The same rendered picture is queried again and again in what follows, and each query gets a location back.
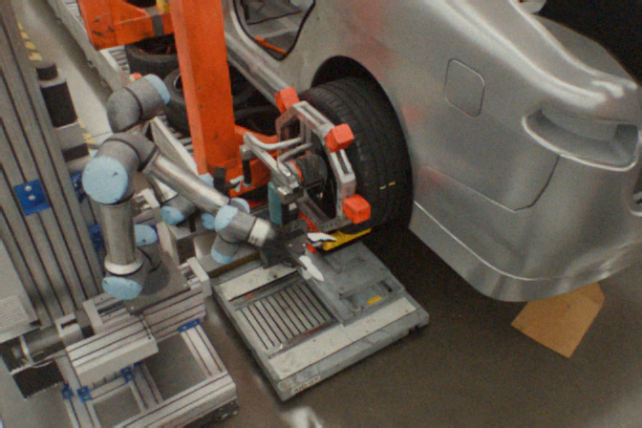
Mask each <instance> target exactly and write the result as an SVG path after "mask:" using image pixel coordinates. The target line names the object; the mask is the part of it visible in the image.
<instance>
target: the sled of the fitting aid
mask: <svg viewBox="0 0 642 428"><path fill-rule="evenodd" d="M295 268H296V269H297V270H298V272H299V273H300V274H301V275H302V276H303V270H302V269H301V267H299V266H296V267H295ZM303 278H304V276H303ZM304 279H305V280H306V281H307V283H308V284H309V286H311V287H312V289H313V290H314V291H315V292H316V294H317V295H318V296H319V297H320V298H321V300H322V301H323V302H324V303H325V304H326V306H327V308H328V309H329V310H330V311H331V312H332V313H333V314H334V315H335V317H336V318H337V319H338V320H339V321H340V323H341V324H342V325H343V326H344V327H346V326H347V325H349V324H351V323H353V322H355V321H357V320H359V319H361V318H363V317H365V316H367V315H369V314H371V313H373V312H376V311H378V310H381V309H383V308H385V307H387V305H389V304H391V303H393V302H395V301H397V300H399V299H401V298H403V297H404V290H405V287H403V286H402V284H401V283H400V282H399V280H398V279H397V278H396V277H395V276H394V275H393V274H392V273H391V272H390V275H389V277H387V278H385V279H383V280H381V281H379V282H377V283H375V284H373V285H372V286H370V287H368V288H366V289H363V290H361V291H359V292H357V293H355V294H352V295H350V296H348V297H346V298H344V299H342V300H339V299H338V298H337V297H336V295H335V294H334V293H333V292H332V291H331V290H330V289H329V288H328V287H327V286H326V284H325V282H324V281H321V280H319V279H317V278H315V277H313V276H312V277H311V278H309V279H306V278H304Z"/></svg>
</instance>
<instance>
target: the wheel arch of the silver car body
mask: <svg viewBox="0 0 642 428"><path fill-rule="evenodd" d="M345 77H356V78H359V79H362V80H364V81H366V82H368V83H369V84H370V85H372V86H374V87H375V88H377V90H378V91H379V92H380V93H381V94H382V95H384V92H385V90H384V88H383V87H382V85H381V84H380V82H379V81H378V80H377V78H376V77H375V76H374V75H372V72H371V71H370V70H369V69H368V68H367V67H366V66H365V65H363V64H362V63H361V62H360V61H358V60H357V59H355V58H353V57H350V56H348V55H345V54H333V55H329V56H327V57H325V58H324V59H323V60H322V61H321V62H320V63H319V64H318V66H317V67H316V69H315V70H314V72H313V76H312V78H311V81H310V83H309V87H308V88H312V87H315V86H318V85H322V84H325V83H328V82H332V81H335V80H338V79H341V78H345ZM385 93H386V92H385ZM384 98H385V99H386V101H387V102H388V103H389V105H390V106H391V108H392V106H393V104H392V102H391V100H390V99H389V98H388V96H387V93H386V96H385V97H384ZM393 108H394V106H393ZM395 109H396V108H394V110H395ZM413 208H414V181H413V207H412V215H411V219H410V223H409V227H410V224H411V220H412V216H413ZM409 227H408V228H409Z"/></svg>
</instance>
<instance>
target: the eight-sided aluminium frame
mask: <svg viewBox="0 0 642 428"><path fill-rule="evenodd" d="M297 119H300V120H302V121H303V122H304V123H305V124H306V125H307V126H308V127H310V128H311V129H312V131H313V132H315V133H316V134H317V135H318V137H319V138H320V140H321V142H322V145H323V147H324V150H325V152H326V155H327V158H328V161H329V163H330V165H331V166H332V170H333V172H334V175H335V176H336V181H337V217H336V218H333V219H330V218H329V217H328V216H327V215H326V214H325V213H324V212H323V211H322V210H321V209H320V208H319V207H318V206H317V205H316V204H315V203H314V202H313V201H312V200H311V198H310V197H309V196H308V194H307V192H306V190H304V197H302V198H299V199H296V201H294V202H295V204H296V206H297V207H298V209H299V208H300V210H301V211H302V212H303V213H304V215H305V216H306V217H307V218H308V219H309V220H310V221H311V222H312V223H313V224H314V225H315V226H316V228H317V230H319V231H320V232H321V233H322V232H323V233H324V232H326V231H329V230H333V229H336V228H340V227H342V226H345V225H348V224H350V223H351V220H350V219H349V218H348V217H347V216H346V215H345V214H344V213H343V212H342V209H343V199H345V198H348V197H350V196H351V195H355V186H356V181H355V175H354V171H352V169H351V167H350V165H349V162H348V160H347V156H346V154H345V151H344V149H342V150H339V151H336V154H335V152H333V153H332V152H330V150H329V148H328V146H327V144H326V142H325V141H324V137H325V135H326V134H327V133H328V131H329V130H330V129H332V128H333V127H334V125H333V124H332V123H331V122H328V121H327V120H326V119H325V118H323V117H322V116H321V114H320V113H319V112H317V111H316V110H315V109H314V108H313V107H312V106H310V105H309V104H308V103H307V102H306V101H302V102H299V103H296V104H293V105H292V106H289V108H288V109H287V110H286V111H285V112H284V113H283V114H282V115H281V116H280V117H279V118H277V120H276V125H275V126H276V133H277V143H279V142H283V141H284V130H285V141H287V140H291V139H292V123H293V122H294V121H296V120H297ZM291 149H293V145H292V146H290V147H285V148H281V149H277V150H278V156H277V159H278V158H279V156H280V155H282V154H283V153H285V152H287V151H289V150H291ZM336 155H337V157H336ZM337 158H338V159H337ZM338 161H339V162H340V164H341V167H342V169H343V172H342V169H341V167H340V164H339V162H338ZM307 206H308V207H309V208H310V209H311V210H312V211H311V210H310V209H309V208H307Z"/></svg>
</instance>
